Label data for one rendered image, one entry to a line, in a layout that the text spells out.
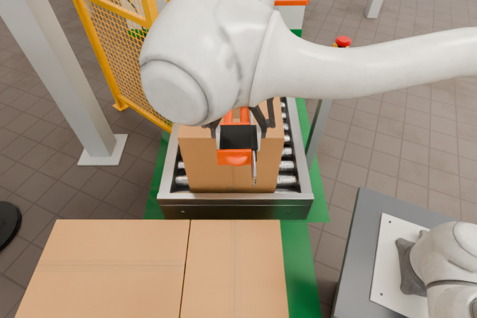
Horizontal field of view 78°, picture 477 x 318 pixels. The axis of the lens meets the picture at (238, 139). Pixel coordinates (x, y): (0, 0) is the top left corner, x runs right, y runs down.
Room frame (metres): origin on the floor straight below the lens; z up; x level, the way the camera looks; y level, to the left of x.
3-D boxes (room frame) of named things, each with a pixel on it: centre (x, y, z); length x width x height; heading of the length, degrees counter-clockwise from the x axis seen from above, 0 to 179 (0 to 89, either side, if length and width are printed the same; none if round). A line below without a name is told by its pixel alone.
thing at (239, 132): (0.42, 0.01, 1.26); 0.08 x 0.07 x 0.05; 1
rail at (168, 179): (1.83, 0.34, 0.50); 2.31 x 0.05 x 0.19; 0
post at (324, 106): (1.23, -0.49, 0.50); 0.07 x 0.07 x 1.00; 0
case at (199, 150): (1.01, 0.03, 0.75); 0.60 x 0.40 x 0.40; 0
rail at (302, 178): (1.83, -0.32, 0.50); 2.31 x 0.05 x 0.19; 0
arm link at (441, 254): (0.29, -0.61, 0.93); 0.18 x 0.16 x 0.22; 165
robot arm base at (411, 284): (0.32, -0.62, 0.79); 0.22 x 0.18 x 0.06; 166
